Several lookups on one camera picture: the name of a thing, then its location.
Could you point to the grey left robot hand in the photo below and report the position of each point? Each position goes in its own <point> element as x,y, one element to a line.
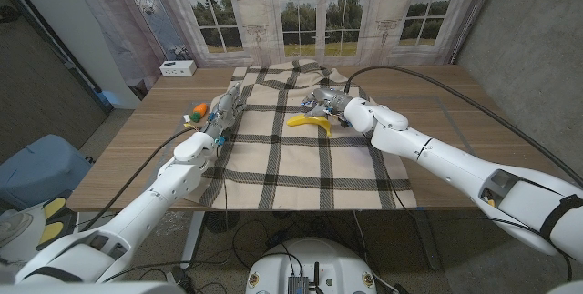
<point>223,113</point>

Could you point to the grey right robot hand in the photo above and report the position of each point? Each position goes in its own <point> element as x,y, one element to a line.
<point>330,100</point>

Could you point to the yellow toy banana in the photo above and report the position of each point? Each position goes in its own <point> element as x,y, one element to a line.
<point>309,120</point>

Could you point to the cream plaid scarf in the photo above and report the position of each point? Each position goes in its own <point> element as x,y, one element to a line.
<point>296,166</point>

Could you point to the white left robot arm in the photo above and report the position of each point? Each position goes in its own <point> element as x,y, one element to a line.
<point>146,203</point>

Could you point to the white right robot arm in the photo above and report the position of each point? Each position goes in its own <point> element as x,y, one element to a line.
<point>455,162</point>

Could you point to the orange toy carrot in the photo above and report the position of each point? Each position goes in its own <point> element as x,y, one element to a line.
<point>200,110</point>

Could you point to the white power strip box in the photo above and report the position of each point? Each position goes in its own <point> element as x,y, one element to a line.
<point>177,68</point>

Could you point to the small black floor fan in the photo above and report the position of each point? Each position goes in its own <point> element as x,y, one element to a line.
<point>221,221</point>

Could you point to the white table leg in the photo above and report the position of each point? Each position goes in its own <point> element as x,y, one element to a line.
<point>192,239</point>

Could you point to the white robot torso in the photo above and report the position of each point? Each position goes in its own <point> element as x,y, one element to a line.
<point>314,257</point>

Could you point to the grey table leg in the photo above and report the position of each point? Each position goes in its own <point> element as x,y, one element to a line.
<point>427,239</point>

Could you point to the grey box with antenna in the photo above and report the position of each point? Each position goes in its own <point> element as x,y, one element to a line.
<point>298,285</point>

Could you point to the black pedal with yellow pads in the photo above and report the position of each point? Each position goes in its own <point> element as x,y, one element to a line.
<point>57,223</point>

